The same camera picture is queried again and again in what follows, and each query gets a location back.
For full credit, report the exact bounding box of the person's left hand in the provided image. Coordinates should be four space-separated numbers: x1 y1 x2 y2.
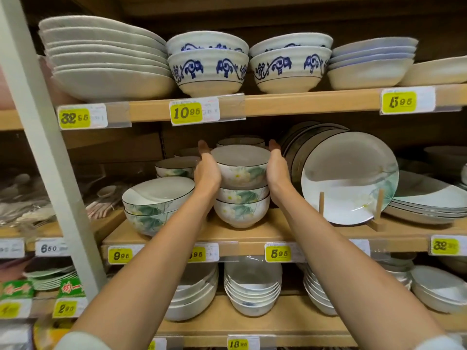
194 140 222 201

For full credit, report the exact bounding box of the person's right hand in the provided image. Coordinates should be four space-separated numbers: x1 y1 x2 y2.
266 139 294 207

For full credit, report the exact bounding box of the person's right forearm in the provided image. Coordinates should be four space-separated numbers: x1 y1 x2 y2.
279 189 444 343

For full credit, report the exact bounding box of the person's left forearm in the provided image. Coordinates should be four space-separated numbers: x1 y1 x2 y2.
71 192 216 343

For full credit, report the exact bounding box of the stack of large white bowls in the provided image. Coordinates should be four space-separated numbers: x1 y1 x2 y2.
164 264 219 322

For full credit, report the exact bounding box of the stack of large white dishes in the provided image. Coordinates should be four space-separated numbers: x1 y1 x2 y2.
38 15 176 103

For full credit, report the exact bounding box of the person's white left sleeve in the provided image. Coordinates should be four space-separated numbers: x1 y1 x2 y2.
54 331 112 350

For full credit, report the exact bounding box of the row of black-rimmed floral plates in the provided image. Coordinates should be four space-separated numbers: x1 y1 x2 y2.
281 122 399 226

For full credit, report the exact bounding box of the blue patterned white bowl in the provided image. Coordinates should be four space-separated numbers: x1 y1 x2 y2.
167 48 250 98
250 46 333 94
166 31 250 55
249 32 334 58

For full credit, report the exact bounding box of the bundle of pink ceramic spoons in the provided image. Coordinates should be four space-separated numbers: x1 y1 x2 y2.
86 185 121 220

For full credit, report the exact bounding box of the wooden plate rack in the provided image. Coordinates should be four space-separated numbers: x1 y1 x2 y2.
318 188 386 232

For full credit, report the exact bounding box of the white price tag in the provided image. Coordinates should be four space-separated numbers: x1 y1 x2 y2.
35 238 70 257
0 238 25 259

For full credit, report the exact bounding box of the stack of pale green plates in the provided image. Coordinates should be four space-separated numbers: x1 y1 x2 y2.
23 264 78 291

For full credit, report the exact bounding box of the green sign price tag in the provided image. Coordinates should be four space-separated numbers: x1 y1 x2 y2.
0 280 34 319
53 277 88 318

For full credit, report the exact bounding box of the yellow bear divided plate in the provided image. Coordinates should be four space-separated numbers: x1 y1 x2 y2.
33 318 73 350

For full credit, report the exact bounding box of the white divided kids plate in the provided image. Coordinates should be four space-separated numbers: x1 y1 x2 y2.
0 324 34 350

